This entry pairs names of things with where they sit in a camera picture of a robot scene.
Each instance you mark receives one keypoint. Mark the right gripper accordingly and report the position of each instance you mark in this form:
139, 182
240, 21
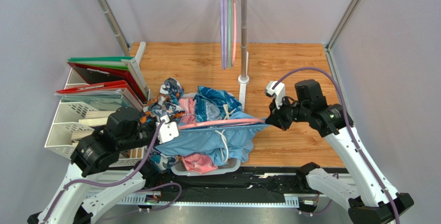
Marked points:
275, 116

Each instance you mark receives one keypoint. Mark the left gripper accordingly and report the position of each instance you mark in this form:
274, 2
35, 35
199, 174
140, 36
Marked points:
152, 123

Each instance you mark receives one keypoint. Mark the pink hanger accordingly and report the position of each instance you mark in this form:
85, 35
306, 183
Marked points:
229, 122
234, 32

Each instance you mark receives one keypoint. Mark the light blue shorts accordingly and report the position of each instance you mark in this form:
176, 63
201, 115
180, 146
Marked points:
198, 140

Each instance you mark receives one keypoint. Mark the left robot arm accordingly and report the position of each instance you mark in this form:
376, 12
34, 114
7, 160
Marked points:
80, 198

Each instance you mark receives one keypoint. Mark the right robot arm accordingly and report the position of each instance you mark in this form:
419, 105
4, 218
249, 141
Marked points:
372, 198

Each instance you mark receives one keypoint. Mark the colorful patterned shorts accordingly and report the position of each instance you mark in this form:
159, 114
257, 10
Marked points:
167, 102

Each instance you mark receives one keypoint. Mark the dark blue patterned shorts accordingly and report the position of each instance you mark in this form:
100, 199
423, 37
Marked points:
214, 104

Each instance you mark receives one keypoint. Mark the purple hanger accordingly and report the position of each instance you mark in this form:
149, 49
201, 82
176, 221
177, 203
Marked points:
223, 33
225, 27

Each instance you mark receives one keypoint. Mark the metal clothes rack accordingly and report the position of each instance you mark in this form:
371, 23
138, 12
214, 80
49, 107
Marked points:
243, 78

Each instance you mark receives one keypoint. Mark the books in organizer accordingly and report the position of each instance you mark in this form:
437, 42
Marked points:
94, 119

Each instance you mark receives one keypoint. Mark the white laundry basket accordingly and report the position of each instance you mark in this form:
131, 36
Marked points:
229, 165

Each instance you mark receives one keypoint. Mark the pink garment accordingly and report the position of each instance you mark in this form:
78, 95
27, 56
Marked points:
198, 163

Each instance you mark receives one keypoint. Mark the red folder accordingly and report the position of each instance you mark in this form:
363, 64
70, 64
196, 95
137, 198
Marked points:
94, 74

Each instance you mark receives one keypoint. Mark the white file organizer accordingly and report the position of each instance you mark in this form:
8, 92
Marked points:
78, 97

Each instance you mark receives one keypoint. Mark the green folder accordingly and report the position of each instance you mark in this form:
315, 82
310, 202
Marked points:
115, 62

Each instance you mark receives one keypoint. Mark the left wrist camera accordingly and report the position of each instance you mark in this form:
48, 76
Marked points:
168, 129

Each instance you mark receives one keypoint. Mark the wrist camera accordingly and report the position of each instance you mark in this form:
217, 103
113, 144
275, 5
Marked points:
168, 129
276, 91

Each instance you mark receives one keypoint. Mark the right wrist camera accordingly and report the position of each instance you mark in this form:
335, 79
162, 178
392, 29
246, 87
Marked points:
276, 91

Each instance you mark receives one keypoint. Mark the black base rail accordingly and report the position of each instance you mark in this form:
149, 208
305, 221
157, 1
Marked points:
245, 187

